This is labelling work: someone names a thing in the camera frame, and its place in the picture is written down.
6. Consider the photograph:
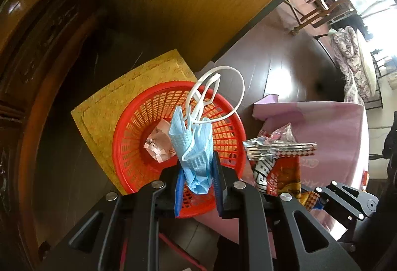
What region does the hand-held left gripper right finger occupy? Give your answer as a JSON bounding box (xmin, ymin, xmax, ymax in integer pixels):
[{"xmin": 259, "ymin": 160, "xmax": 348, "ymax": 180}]
[{"xmin": 212, "ymin": 156, "xmax": 362, "ymax": 271}]

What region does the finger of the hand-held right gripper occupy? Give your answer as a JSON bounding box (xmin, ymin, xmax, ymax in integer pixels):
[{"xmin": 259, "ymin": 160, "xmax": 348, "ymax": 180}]
[{"xmin": 299, "ymin": 181, "xmax": 379, "ymax": 222}]

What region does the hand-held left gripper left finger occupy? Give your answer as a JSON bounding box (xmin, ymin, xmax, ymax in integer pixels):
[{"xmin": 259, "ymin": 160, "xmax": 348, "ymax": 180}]
[{"xmin": 46, "ymin": 166, "xmax": 188, "ymax": 271}]

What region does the blue face mask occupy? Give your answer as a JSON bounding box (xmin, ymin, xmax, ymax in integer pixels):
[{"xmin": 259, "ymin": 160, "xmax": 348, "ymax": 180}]
[{"xmin": 169, "ymin": 65, "xmax": 245, "ymax": 195}]

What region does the red orange snack packet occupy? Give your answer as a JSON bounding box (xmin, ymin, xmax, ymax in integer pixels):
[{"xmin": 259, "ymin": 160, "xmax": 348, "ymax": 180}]
[{"xmin": 242, "ymin": 123, "xmax": 321, "ymax": 212}]

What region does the red plastic basket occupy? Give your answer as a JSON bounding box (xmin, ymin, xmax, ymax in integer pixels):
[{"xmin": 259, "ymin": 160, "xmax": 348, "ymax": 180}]
[{"xmin": 112, "ymin": 81, "xmax": 247, "ymax": 218}]

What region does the crumpled printed paper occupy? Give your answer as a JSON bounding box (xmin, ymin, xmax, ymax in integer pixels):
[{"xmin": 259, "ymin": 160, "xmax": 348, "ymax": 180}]
[{"xmin": 144, "ymin": 119, "xmax": 179, "ymax": 163}]

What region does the pink tablecloth table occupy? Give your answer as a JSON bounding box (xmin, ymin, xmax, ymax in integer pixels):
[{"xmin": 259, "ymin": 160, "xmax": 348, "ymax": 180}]
[{"xmin": 192, "ymin": 94, "xmax": 370, "ymax": 247}]

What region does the yellow patterned mat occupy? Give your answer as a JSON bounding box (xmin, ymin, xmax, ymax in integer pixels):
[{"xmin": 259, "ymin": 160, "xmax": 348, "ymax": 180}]
[{"xmin": 71, "ymin": 48, "xmax": 199, "ymax": 194}]

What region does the floral quilt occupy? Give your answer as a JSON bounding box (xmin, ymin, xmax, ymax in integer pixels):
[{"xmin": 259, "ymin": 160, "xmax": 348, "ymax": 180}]
[{"xmin": 330, "ymin": 26, "xmax": 373, "ymax": 104}]

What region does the white pillow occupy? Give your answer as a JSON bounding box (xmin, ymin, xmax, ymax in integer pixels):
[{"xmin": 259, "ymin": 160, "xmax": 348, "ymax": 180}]
[{"xmin": 355, "ymin": 29, "xmax": 378, "ymax": 92}]

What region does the light wooden cabinet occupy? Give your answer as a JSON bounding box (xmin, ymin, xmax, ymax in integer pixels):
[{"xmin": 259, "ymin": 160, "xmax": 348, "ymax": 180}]
[{"xmin": 102, "ymin": 0, "xmax": 352, "ymax": 65}]

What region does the dark carved wooden cabinet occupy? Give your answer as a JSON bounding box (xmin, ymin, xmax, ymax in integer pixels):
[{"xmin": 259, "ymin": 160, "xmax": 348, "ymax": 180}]
[{"xmin": 0, "ymin": 0, "xmax": 109, "ymax": 262}]

